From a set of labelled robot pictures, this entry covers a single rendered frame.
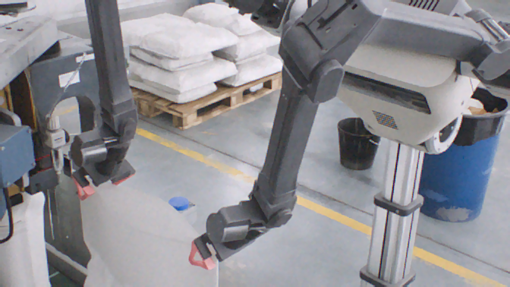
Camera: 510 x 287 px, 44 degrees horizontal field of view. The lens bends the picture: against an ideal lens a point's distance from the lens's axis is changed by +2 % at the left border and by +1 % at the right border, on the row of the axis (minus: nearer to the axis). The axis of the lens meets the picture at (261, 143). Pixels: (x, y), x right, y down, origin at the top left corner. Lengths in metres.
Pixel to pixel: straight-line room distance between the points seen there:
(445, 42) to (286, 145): 0.30
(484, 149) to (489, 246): 0.50
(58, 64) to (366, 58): 0.73
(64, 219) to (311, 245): 1.29
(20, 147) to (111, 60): 0.25
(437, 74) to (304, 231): 2.08
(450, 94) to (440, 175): 2.10
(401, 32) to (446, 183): 2.57
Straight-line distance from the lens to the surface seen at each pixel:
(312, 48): 0.85
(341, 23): 0.84
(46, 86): 1.58
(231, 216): 1.14
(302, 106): 0.92
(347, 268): 3.08
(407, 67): 1.37
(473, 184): 3.51
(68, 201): 2.44
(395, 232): 1.78
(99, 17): 1.27
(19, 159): 1.29
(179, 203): 1.87
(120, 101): 1.37
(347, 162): 3.97
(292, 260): 3.10
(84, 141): 1.40
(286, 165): 1.04
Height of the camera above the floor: 1.81
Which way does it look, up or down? 25 degrees down
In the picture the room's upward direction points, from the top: 2 degrees clockwise
